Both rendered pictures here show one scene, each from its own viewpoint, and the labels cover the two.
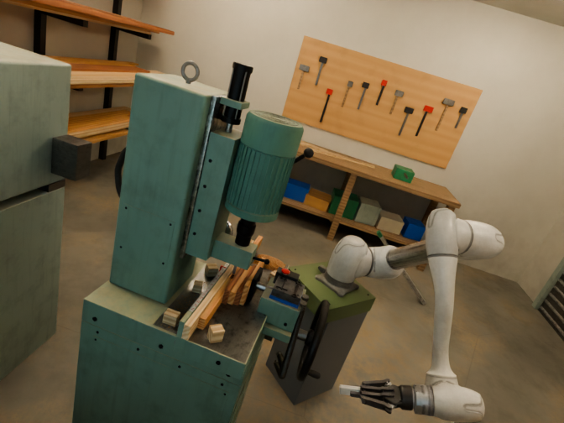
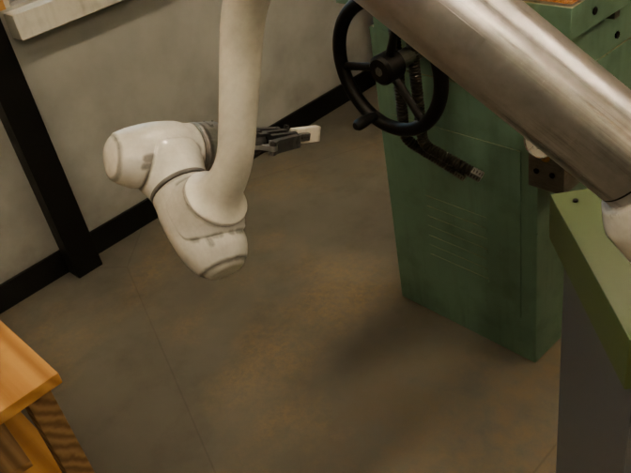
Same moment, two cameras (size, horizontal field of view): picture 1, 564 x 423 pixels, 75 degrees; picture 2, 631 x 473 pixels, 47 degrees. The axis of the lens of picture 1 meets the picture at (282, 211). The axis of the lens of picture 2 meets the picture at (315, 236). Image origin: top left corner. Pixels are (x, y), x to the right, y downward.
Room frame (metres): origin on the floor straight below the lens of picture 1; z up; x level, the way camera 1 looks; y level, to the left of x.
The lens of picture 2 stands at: (1.89, -1.29, 1.36)
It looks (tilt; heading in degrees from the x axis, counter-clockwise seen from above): 34 degrees down; 137
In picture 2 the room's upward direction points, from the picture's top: 11 degrees counter-clockwise
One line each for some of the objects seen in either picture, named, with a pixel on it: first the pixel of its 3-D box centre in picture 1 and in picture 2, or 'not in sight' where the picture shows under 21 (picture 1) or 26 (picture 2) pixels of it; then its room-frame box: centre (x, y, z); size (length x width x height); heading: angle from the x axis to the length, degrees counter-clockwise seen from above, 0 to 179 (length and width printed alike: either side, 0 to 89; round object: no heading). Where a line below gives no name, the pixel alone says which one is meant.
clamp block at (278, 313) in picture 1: (281, 303); not in sight; (1.06, -0.09, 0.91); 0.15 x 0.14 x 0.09; 174
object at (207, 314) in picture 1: (237, 273); not in sight; (1.15, 0.09, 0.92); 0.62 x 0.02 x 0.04; 174
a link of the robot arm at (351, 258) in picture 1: (349, 257); not in sight; (1.70, -0.40, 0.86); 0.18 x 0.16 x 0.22; 110
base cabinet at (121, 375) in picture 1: (174, 380); (524, 165); (1.11, 0.22, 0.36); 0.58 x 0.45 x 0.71; 84
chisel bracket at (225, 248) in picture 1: (233, 252); not in sight; (1.10, 0.12, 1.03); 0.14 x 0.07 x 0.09; 84
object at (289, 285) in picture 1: (288, 285); not in sight; (1.07, -0.10, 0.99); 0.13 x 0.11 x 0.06; 174
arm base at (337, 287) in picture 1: (336, 276); not in sight; (1.71, -0.37, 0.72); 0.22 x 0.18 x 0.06; 53
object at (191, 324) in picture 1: (225, 279); not in sight; (1.08, 0.12, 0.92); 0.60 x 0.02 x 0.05; 174
